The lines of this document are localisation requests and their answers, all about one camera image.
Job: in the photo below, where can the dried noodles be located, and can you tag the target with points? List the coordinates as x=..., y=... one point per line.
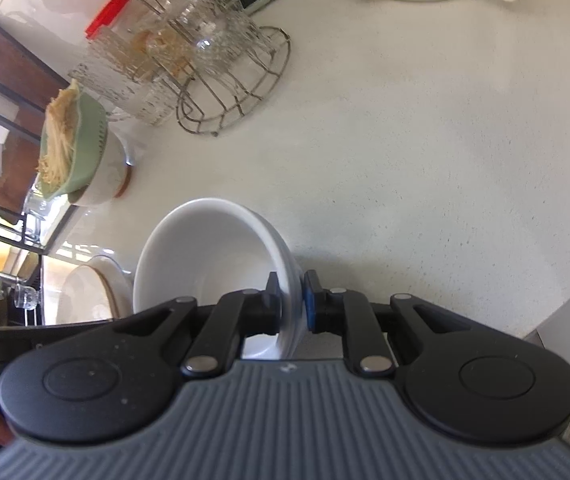
x=60, y=135

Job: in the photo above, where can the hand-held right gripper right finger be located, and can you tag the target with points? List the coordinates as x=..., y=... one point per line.
x=311, y=300

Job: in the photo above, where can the white bowl with brown foot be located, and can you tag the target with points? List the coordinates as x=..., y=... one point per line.
x=105, y=175

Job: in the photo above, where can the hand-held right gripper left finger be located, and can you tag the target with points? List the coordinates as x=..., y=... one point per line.
x=272, y=295

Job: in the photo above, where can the clear jar with red lid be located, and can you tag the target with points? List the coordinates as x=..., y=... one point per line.
x=115, y=65

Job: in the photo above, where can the cut glass goblet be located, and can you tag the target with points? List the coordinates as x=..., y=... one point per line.
x=27, y=297

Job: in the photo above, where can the group of small clear glasses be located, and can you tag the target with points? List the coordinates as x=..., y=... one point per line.
x=210, y=45

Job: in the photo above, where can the dark brown dish rack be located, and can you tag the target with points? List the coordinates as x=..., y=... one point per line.
x=0, y=45

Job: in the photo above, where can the white ceramic bowl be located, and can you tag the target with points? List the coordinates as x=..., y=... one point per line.
x=205, y=260

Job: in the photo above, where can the white plate large leaf print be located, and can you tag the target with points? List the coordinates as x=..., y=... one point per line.
x=85, y=295

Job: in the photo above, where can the white plate small leaf print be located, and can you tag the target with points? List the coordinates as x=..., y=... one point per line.
x=122, y=282

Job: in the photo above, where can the green colander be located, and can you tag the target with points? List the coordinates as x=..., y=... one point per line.
x=90, y=150

